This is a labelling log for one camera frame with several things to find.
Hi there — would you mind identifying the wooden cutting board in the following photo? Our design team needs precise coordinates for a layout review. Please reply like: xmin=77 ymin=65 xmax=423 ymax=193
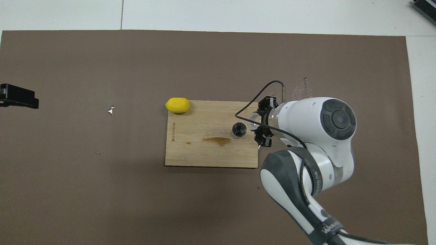
xmin=165 ymin=100 xmax=261 ymax=168

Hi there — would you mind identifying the clear glass cup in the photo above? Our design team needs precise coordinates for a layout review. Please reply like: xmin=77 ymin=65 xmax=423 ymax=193
xmin=247 ymin=114 xmax=263 ymax=131

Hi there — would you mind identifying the brown table mat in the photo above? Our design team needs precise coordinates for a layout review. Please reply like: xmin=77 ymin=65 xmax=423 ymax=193
xmin=0 ymin=30 xmax=429 ymax=245

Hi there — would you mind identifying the yellow lemon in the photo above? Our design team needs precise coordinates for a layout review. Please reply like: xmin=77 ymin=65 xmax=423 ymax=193
xmin=165 ymin=97 xmax=190 ymax=113

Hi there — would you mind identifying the steel double jigger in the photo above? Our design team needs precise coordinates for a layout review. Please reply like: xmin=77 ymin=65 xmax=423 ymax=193
xmin=232 ymin=122 xmax=247 ymax=139

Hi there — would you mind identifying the grey laptop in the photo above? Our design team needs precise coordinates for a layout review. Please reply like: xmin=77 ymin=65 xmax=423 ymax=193
xmin=410 ymin=0 xmax=436 ymax=25

